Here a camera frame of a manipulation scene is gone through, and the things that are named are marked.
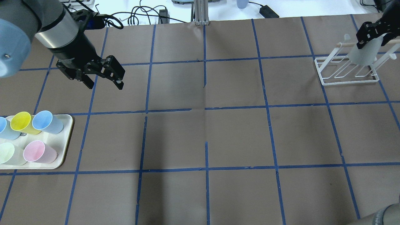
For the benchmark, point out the white wire cup rack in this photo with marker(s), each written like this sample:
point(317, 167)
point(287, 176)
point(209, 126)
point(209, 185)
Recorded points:
point(337, 69)

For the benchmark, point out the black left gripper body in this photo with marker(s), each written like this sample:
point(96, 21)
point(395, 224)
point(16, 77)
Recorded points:
point(76, 51)

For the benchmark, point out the black power adapter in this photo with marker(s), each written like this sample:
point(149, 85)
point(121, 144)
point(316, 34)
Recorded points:
point(267, 12)

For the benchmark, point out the light blue plastic cup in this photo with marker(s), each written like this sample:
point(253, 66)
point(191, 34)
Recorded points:
point(47, 122)

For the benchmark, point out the blue cup on desk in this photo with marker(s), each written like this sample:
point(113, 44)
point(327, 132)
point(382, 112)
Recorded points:
point(242, 4)

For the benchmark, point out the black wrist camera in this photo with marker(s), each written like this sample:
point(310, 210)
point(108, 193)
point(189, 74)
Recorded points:
point(87, 20)

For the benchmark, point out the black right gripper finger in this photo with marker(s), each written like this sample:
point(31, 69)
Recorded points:
point(362, 41)

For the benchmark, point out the cream plastic tray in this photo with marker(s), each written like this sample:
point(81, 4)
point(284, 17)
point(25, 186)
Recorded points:
point(59, 142)

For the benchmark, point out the aluminium frame post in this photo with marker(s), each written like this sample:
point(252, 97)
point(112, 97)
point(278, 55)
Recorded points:
point(201, 12)

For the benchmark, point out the yellow plastic cup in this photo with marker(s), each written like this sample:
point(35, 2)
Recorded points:
point(23, 122)

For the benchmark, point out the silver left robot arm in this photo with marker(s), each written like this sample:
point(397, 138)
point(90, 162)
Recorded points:
point(62, 33)

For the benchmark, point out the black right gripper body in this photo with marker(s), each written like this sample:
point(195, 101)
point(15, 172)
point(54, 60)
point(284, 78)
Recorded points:
point(371, 31)

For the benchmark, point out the grey plastic cup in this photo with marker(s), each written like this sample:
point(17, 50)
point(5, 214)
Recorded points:
point(366, 55)

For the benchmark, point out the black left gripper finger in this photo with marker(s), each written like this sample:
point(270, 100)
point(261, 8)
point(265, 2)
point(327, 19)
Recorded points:
point(119, 84)
point(88, 82)

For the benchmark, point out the pink plastic cup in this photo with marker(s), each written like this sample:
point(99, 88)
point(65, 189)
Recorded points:
point(39, 152)

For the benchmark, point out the pale green plastic cup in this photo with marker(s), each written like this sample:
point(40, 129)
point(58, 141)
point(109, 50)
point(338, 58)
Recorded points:
point(11, 154)

